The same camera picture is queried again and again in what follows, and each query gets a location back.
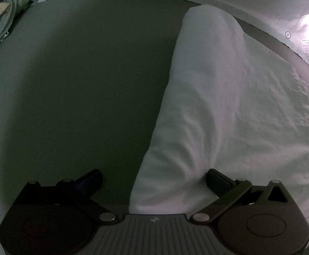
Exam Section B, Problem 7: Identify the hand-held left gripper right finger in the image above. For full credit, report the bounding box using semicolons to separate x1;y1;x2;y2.
191;168;296;223

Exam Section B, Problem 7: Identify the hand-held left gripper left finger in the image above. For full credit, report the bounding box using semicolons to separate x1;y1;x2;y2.
19;168;119;224

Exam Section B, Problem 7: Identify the white cream shirt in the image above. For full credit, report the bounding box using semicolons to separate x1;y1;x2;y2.
129;4;309;247

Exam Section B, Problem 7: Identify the grey mat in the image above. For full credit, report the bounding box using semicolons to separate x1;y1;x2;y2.
0;0;309;214

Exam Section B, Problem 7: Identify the grey green garment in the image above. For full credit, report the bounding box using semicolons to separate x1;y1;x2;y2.
0;0;41;59

